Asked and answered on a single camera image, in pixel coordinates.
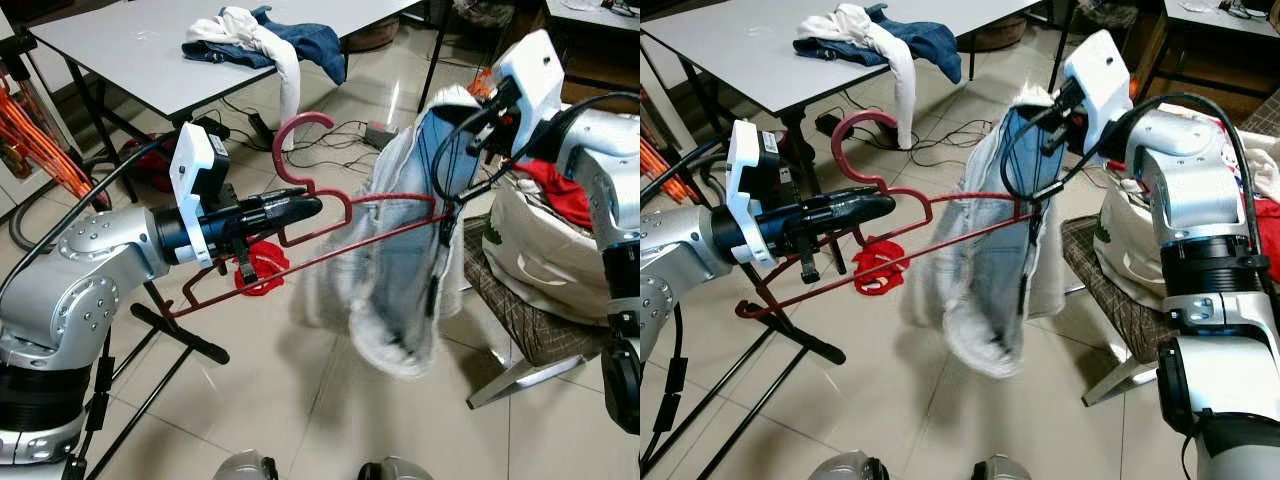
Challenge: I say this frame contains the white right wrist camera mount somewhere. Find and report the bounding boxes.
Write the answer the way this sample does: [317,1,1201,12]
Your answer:
[495,30,566,156]
[1062,30,1134,156]

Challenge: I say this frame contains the plaid cushion metal chair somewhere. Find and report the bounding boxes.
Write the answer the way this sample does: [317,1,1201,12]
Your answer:
[462,213,618,411]
[1060,213,1169,408]

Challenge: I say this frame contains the grey robot left leg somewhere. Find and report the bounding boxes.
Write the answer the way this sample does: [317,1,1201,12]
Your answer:
[806,450,891,480]
[213,450,281,480]

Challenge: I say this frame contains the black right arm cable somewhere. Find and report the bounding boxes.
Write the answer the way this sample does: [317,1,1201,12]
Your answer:
[430,92,641,206]
[1000,92,1263,263]

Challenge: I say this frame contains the bunch of orange hangers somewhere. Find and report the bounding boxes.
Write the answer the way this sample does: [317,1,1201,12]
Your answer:
[0,75,63,198]
[640,135,674,203]

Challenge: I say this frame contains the white laundry bag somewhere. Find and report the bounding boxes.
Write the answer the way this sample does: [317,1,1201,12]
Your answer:
[482,170,615,328]
[1090,175,1169,328]

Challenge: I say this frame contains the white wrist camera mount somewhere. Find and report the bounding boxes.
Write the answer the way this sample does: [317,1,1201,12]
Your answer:
[170,122,233,269]
[495,30,566,156]
[725,118,793,269]
[1062,30,1134,156]

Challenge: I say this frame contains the red crumpled cloth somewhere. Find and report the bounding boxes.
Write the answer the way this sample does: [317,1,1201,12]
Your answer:
[853,235,913,298]
[235,238,293,298]

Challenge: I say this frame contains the white table black legs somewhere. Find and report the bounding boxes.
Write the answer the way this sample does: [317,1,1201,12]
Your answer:
[28,0,421,206]
[640,0,1041,206]

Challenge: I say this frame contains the red vacuum cleaner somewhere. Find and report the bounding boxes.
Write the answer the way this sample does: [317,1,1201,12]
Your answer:
[118,135,178,193]

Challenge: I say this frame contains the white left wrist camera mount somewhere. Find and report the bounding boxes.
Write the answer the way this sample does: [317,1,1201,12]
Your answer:
[170,122,233,269]
[725,118,793,269]

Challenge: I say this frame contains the dark red plastic hanger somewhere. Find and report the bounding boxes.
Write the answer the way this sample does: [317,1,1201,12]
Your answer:
[170,112,456,319]
[735,110,1038,319]

